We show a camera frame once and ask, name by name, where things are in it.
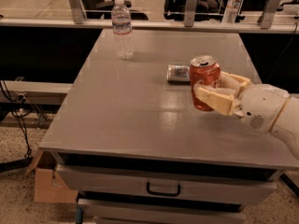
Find grey drawer cabinet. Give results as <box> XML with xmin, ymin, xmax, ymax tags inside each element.
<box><xmin>41</xmin><ymin>30</ymin><xmax>298</xmax><ymax>215</ymax></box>

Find silver soda can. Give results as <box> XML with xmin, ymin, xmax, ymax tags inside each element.
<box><xmin>166</xmin><ymin>64</ymin><xmax>190</xmax><ymax>82</ymax></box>

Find clear water bottle on table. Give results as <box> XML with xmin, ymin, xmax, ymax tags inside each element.
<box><xmin>111</xmin><ymin>0</ymin><xmax>134</xmax><ymax>60</ymax></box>

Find lower grey drawer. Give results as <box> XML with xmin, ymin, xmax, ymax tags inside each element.
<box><xmin>78</xmin><ymin>199</ymin><xmax>246</xmax><ymax>224</ymax></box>

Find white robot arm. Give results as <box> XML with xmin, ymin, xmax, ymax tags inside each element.
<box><xmin>192</xmin><ymin>72</ymin><xmax>299</xmax><ymax>160</ymax></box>

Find metal railing frame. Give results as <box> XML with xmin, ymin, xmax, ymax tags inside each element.
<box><xmin>0</xmin><ymin>0</ymin><xmax>289</xmax><ymax>34</ymax></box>

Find red coke can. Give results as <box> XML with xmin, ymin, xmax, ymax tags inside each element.
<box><xmin>189</xmin><ymin>55</ymin><xmax>222</xmax><ymax>112</ymax></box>

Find black cables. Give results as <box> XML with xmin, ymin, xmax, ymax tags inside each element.
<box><xmin>0</xmin><ymin>79</ymin><xmax>48</xmax><ymax>161</ymax></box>

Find brown cardboard box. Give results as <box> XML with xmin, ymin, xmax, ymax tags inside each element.
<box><xmin>25</xmin><ymin>149</ymin><xmax>78</xmax><ymax>203</ymax></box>

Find clear water bottle in background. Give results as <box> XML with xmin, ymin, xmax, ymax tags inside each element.
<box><xmin>221</xmin><ymin>0</ymin><xmax>242</xmax><ymax>23</ymax></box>

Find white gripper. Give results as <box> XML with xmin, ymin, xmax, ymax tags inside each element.
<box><xmin>193</xmin><ymin>71</ymin><xmax>290</xmax><ymax>133</ymax></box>

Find top drawer with black handle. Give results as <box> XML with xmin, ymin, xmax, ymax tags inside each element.
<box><xmin>57</xmin><ymin>164</ymin><xmax>277</xmax><ymax>205</ymax></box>

